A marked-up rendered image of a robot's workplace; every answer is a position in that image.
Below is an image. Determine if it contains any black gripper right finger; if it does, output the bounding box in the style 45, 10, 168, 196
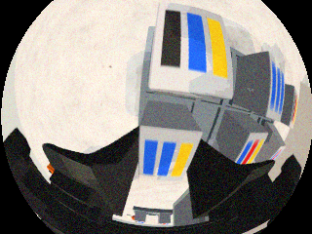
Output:
186, 139, 276, 218

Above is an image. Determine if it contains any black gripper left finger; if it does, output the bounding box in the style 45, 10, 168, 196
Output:
42, 125, 139, 217

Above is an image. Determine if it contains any large beige panel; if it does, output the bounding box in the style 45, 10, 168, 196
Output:
243, 82, 312, 234

